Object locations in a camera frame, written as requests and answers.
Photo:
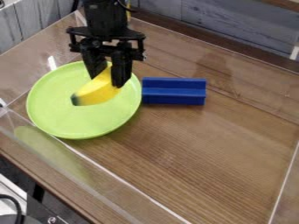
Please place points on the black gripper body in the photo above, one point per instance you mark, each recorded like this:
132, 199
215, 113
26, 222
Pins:
126, 40

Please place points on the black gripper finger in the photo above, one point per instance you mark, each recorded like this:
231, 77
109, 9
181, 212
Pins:
120, 69
93, 61

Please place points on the yellow toy banana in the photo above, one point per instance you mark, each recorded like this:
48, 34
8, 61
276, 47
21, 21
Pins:
96, 91

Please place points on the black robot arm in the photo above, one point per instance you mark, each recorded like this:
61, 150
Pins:
105, 18

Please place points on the green plate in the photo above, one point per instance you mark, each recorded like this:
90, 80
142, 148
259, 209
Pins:
77, 122

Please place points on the blue rectangular block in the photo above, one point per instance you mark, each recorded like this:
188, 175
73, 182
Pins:
185, 91

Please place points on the clear acrylic front barrier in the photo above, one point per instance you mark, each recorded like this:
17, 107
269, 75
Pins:
108, 190

